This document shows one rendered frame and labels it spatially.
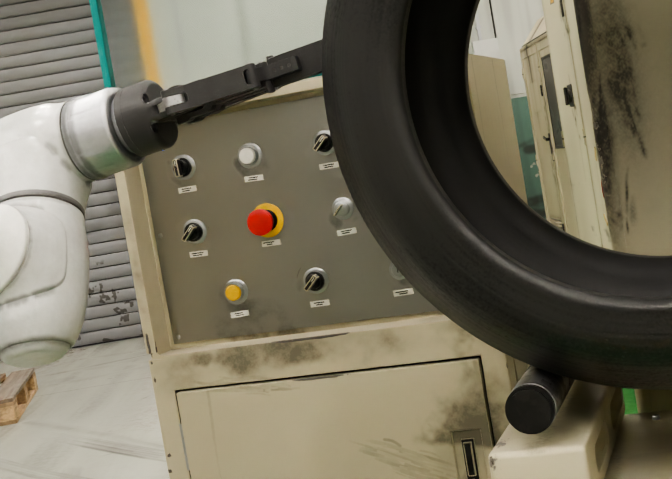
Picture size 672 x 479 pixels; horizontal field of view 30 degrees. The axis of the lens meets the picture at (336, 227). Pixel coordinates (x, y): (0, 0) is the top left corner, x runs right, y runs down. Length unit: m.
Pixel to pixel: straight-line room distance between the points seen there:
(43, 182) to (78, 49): 9.03
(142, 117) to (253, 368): 0.67
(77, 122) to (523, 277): 0.50
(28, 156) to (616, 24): 0.66
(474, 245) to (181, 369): 0.89
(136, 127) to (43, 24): 9.17
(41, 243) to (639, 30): 0.69
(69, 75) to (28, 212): 9.07
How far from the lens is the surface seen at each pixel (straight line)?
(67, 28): 10.38
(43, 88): 10.43
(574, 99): 5.62
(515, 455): 1.15
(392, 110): 1.12
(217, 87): 1.26
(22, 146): 1.35
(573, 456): 1.14
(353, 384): 1.83
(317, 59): 1.26
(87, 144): 1.33
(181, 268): 1.95
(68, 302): 1.27
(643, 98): 1.46
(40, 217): 1.29
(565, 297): 1.10
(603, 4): 1.47
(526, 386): 1.13
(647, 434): 1.39
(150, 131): 1.30
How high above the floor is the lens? 1.15
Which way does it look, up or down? 3 degrees down
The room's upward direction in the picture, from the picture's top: 10 degrees counter-clockwise
